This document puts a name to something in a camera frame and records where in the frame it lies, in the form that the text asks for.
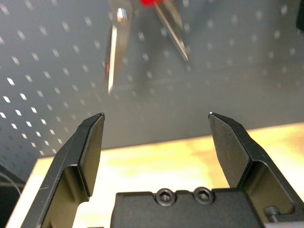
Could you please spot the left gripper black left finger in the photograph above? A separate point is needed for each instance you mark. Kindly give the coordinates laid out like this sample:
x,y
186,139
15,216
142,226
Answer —
x,y
71,161

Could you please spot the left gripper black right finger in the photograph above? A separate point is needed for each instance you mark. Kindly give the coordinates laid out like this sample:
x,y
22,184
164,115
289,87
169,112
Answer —
x,y
237,152

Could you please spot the grey pegboard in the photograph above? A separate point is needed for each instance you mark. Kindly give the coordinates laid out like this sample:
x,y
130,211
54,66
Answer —
x,y
237,83

